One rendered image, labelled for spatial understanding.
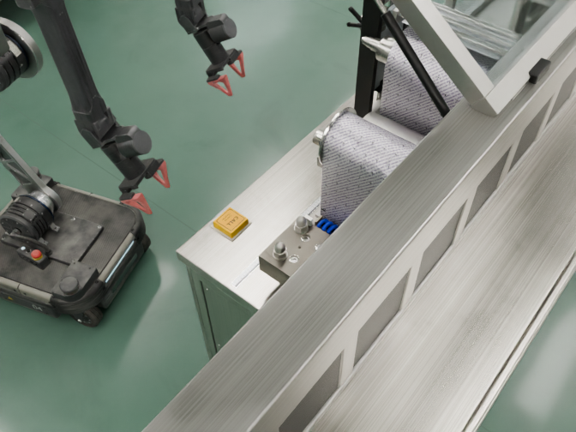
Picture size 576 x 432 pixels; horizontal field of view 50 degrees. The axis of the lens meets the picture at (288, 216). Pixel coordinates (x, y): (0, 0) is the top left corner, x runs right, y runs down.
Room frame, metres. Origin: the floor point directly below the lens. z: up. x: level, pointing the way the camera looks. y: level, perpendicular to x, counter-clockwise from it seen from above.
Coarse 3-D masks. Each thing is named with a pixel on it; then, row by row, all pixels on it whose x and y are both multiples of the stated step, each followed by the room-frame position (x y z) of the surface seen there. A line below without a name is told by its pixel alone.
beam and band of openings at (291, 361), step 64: (448, 128) 0.63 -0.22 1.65; (512, 128) 0.65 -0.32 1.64; (384, 192) 0.51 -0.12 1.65; (448, 192) 0.51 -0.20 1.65; (320, 256) 0.42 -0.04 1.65; (384, 256) 0.41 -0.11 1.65; (256, 320) 0.33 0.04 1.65; (320, 320) 0.33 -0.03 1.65; (384, 320) 0.43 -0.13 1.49; (192, 384) 0.26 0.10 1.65; (256, 384) 0.26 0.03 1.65; (320, 384) 0.31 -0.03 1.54
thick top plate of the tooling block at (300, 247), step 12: (288, 228) 0.96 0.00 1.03; (312, 228) 0.96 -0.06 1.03; (276, 240) 0.92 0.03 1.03; (288, 240) 0.92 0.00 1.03; (300, 240) 0.92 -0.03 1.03; (312, 240) 0.92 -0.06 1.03; (324, 240) 0.92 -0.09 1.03; (264, 252) 0.89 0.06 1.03; (288, 252) 0.88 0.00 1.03; (300, 252) 0.88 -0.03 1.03; (312, 252) 0.88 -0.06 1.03; (264, 264) 0.87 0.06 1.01; (276, 264) 0.85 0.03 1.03; (288, 264) 0.85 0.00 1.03; (300, 264) 0.85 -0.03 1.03; (276, 276) 0.84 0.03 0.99; (288, 276) 0.82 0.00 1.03
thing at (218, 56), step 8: (208, 48) 1.52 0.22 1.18; (216, 48) 1.52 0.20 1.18; (224, 48) 1.54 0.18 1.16; (232, 48) 1.57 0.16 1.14; (208, 56) 1.52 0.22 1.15; (216, 56) 1.51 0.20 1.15; (224, 56) 1.52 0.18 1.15; (216, 64) 1.51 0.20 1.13; (224, 64) 1.49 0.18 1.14; (208, 72) 1.49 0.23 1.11
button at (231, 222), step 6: (228, 210) 1.11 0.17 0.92; (234, 210) 1.11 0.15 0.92; (222, 216) 1.09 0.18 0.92; (228, 216) 1.09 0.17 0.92; (234, 216) 1.09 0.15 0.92; (240, 216) 1.09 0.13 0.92; (216, 222) 1.07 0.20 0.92; (222, 222) 1.07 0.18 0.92; (228, 222) 1.07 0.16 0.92; (234, 222) 1.07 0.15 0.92; (240, 222) 1.07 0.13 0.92; (246, 222) 1.08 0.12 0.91; (222, 228) 1.05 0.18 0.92; (228, 228) 1.05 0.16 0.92; (234, 228) 1.05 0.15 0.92; (240, 228) 1.06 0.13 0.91; (228, 234) 1.04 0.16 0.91; (234, 234) 1.04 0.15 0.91
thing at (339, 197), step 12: (324, 168) 1.00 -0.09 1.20; (324, 180) 1.00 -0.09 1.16; (336, 180) 0.98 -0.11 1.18; (324, 192) 1.00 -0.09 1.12; (336, 192) 0.98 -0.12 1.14; (348, 192) 0.95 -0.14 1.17; (360, 192) 0.93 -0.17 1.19; (324, 204) 1.00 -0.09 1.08; (336, 204) 0.97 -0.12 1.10; (348, 204) 0.95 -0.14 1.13; (324, 216) 1.00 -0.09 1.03; (336, 216) 0.97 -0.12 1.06; (348, 216) 0.95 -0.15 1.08
